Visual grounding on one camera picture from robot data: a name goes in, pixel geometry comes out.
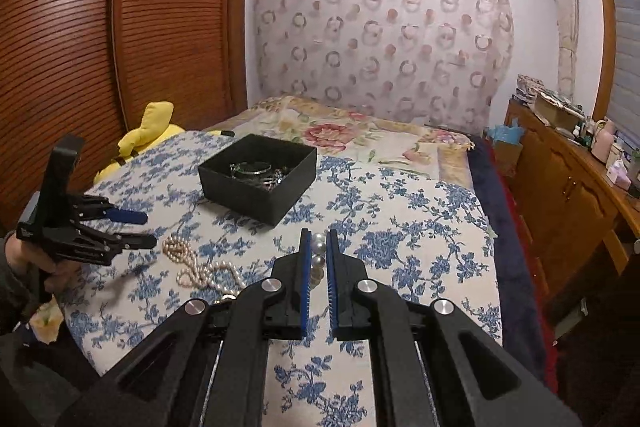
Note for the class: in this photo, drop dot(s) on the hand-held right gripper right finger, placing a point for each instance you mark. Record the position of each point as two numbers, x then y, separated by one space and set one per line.
334 292

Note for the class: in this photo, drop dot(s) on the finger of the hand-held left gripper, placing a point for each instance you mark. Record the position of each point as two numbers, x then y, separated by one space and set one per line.
127 216
135 241

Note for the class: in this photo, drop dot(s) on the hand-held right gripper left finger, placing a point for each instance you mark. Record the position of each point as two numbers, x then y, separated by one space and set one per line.
306 287

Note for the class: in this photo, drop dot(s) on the black cardboard box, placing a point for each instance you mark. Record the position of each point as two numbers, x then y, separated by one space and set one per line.
250 202

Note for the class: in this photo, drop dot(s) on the silver bangle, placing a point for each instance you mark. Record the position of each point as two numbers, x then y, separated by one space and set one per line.
252 175

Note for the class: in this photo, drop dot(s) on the person's left hand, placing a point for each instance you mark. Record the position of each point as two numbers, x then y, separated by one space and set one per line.
20 252

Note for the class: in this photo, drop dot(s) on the blue floral bedsheet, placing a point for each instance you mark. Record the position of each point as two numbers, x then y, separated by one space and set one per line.
400 237

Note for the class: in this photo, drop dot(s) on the yellow plush toy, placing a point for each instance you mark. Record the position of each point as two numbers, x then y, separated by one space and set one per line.
150 122

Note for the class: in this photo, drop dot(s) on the pink floral blanket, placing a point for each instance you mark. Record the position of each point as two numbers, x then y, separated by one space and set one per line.
325 132

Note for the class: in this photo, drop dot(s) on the wooden louvered wardrobe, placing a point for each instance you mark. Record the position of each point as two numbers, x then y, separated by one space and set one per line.
150 32

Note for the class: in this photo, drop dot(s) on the dark blue blanket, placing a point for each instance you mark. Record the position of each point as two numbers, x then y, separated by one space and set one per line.
495 187

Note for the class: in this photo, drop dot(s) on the red blanket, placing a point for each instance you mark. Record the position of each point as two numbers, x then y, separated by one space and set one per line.
530 257

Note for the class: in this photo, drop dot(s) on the blue plastic bag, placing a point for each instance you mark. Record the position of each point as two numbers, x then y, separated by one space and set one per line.
505 132

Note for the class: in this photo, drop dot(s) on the wooden cabinet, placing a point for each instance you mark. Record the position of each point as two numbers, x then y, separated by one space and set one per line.
560 187

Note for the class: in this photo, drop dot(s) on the circle patterned curtain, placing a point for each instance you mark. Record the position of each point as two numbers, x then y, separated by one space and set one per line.
375 32

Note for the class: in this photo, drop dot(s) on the stack of papers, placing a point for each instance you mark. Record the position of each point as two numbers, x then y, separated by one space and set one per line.
527 87

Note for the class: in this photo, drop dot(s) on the pink thermos jug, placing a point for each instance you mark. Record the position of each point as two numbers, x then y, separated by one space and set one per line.
602 142

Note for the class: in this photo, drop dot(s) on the pink tissue box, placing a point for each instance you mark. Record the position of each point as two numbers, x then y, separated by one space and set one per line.
617 172

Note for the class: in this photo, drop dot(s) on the beige window curtain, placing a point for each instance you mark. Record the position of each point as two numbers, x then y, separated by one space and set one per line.
565 22

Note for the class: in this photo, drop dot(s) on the grey window blind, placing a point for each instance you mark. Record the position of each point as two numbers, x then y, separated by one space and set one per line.
630 57

